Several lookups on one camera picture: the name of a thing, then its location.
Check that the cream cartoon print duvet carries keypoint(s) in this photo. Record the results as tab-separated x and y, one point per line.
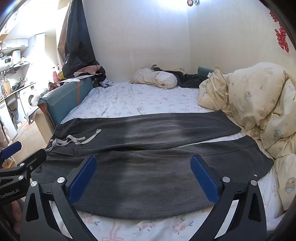
256	102

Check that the red paper wall decoration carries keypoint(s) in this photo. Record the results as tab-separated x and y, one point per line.
282	38

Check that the white patterned pillow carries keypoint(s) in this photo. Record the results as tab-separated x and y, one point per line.
155	78

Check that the person's left hand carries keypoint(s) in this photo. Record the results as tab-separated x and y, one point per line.
16	213

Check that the white appliance with display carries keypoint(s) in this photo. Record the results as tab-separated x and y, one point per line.
6	61

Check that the pile of clothes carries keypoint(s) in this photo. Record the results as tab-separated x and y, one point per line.
103	78

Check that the teal cushion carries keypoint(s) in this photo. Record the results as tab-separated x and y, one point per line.
204	71

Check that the white wall cabinet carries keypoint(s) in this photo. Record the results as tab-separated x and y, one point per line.
16	43

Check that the small wall ornament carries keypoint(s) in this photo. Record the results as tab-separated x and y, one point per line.
192	1

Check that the teal padded bed board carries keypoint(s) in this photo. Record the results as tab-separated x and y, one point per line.
64	102

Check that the dark hanging garment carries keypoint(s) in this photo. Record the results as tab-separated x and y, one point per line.
77	41

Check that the black clothing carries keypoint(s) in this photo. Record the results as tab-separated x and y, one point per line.
187	80

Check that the dark grey pants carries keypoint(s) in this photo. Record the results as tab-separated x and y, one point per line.
150	129

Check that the white washing machine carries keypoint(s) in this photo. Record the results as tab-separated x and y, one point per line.
29	98

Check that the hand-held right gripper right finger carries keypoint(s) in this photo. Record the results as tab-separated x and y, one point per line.
204	180

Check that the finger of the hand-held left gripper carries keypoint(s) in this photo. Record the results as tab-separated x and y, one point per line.
11	148
34	160

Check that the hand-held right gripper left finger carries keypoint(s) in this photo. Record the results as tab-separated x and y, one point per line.
83	179

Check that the white paper sheet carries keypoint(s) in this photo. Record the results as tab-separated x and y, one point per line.
76	78

